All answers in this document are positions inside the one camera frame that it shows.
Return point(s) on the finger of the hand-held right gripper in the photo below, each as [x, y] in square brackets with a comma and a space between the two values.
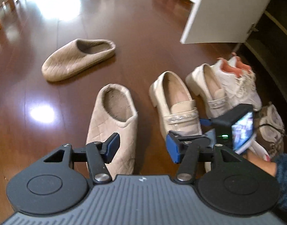
[211, 136]
[205, 121]

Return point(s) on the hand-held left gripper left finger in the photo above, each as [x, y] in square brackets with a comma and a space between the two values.
[113, 147]

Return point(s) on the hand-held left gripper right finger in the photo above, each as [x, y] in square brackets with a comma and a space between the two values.
[172, 148]

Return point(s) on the beige quilted slipper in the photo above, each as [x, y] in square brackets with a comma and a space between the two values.
[115, 131]
[70, 61]

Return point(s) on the cream leather loafer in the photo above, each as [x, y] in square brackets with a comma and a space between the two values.
[176, 112]
[204, 86]

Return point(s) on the white sneaker pink lining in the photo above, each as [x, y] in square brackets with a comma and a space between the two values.
[251, 93]
[232, 91]

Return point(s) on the brown fleece-lined boot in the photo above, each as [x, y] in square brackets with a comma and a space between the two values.
[270, 117]

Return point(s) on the shoe cabinet with shelves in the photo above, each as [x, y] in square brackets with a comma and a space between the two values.
[274, 39]

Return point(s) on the person's right hand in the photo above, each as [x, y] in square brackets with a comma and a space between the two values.
[260, 164]

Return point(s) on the white cabinet door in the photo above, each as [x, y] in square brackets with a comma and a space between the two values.
[228, 9]

